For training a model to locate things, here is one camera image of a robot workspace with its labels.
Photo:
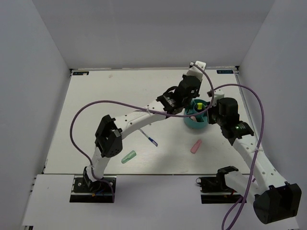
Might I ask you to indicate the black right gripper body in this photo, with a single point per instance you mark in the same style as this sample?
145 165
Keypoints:
214 116

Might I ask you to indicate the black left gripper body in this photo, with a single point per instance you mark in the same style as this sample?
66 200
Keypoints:
196 95

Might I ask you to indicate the black yellow highlighter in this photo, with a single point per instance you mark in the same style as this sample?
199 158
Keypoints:
199 107

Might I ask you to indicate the pink correction pen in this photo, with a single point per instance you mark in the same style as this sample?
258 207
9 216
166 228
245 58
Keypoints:
196 146

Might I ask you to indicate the mint green correction pen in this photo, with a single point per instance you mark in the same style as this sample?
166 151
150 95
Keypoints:
128 157

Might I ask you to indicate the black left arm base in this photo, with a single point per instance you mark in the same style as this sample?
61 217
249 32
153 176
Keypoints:
99 193

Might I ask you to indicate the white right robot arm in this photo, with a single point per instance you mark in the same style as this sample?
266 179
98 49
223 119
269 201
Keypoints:
273 198

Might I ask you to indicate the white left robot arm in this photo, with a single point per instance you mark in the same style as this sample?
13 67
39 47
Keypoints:
112 131

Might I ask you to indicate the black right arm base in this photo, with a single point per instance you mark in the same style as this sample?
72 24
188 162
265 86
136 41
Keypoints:
212 193

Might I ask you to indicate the teal round divided organizer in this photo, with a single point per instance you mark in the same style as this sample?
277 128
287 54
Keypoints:
202 120

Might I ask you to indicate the right corner label sticker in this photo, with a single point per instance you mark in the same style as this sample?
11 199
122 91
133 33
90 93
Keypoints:
224 71

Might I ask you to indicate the corner label sticker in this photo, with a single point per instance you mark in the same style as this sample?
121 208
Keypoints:
80 73
224 71

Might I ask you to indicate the blue clear ballpoint pen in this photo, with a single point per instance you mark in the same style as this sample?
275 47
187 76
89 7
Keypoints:
149 138

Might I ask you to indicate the left corner label sticker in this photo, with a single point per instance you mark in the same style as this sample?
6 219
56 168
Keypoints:
80 73

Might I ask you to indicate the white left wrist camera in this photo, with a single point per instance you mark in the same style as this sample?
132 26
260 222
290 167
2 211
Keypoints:
196 69

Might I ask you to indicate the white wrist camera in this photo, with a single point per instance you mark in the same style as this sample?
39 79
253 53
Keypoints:
215 96
196 69

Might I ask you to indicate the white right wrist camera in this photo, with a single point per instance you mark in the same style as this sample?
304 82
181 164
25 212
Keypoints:
215 96

